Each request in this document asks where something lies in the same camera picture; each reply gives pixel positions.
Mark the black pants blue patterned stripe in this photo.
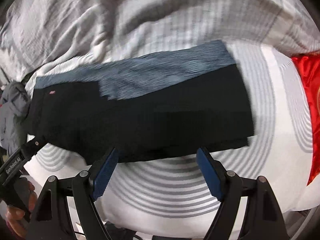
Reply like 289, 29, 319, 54
26, 40, 254, 164

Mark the person's left hand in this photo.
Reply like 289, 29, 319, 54
6, 181, 37, 239

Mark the white grey striped bedsheet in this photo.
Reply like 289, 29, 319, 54
23, 39, 316, 239

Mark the grey jacket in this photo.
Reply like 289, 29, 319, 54
1, 82, 31, 155

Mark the red embroidered cushion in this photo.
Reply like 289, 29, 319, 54
291, 54, 320, 185

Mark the grey striped duvet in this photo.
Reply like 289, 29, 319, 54
1, 0, 319, 85

